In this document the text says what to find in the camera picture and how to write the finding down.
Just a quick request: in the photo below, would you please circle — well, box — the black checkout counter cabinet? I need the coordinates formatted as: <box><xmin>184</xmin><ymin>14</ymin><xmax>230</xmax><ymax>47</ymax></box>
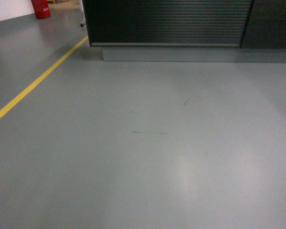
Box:
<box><xmin>83</xmin><ymin>0</ymin><xmax>286</xmax><ymax>63</ymax></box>

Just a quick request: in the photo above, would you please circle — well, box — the yellow floor marking tape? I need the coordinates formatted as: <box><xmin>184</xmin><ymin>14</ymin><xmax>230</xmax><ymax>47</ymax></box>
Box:
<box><xmin>0</xmin><ymin>36</ymin><xmax>88</xmax><ymax>119</ymax></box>

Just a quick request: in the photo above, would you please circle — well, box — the white stand with caster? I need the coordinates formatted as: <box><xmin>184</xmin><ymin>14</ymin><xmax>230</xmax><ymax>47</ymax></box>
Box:
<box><xmin>79</xmin><ymin>0</ymin><xmax>86</xmax><ymax>27</ymax></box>

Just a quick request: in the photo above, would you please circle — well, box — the red fire extinguisher box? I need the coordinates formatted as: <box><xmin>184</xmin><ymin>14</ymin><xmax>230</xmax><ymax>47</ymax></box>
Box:
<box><xmin>31</xmin><ymin>0</ymin><xmax>51</xmax><ymax>19</ymax></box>

